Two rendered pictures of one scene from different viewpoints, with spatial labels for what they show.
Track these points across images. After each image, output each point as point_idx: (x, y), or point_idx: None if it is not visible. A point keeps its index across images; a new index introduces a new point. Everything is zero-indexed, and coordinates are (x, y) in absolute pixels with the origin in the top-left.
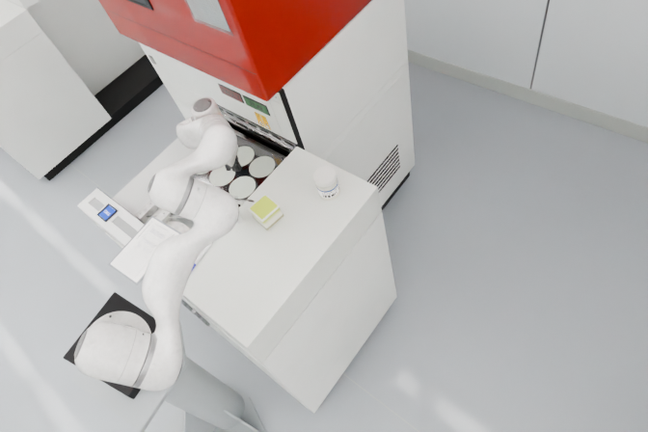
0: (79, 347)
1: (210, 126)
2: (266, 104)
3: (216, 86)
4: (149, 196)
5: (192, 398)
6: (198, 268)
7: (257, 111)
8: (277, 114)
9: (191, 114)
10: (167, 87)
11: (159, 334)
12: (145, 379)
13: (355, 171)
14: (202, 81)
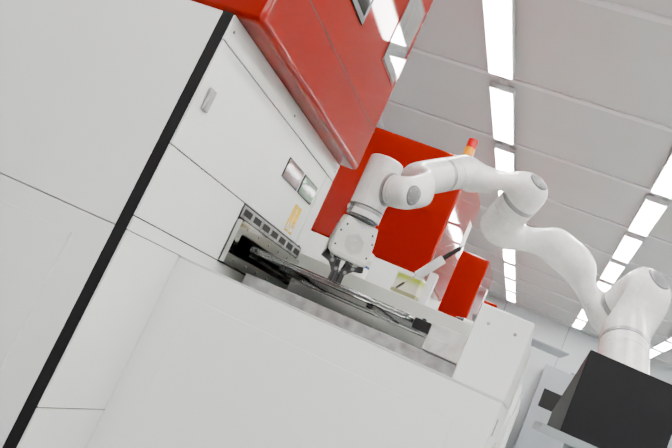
0: (661, 274)
1: (465, 155)
2: (318, 185)
3: (282, 163)
4: (547, 190)
5: None
6: None
7: (300, 201)
8: (317, 199)
9: (144, 265)
10: (157, 182)
11: (600, 289)
12: None
13: None
14: (269, 155)
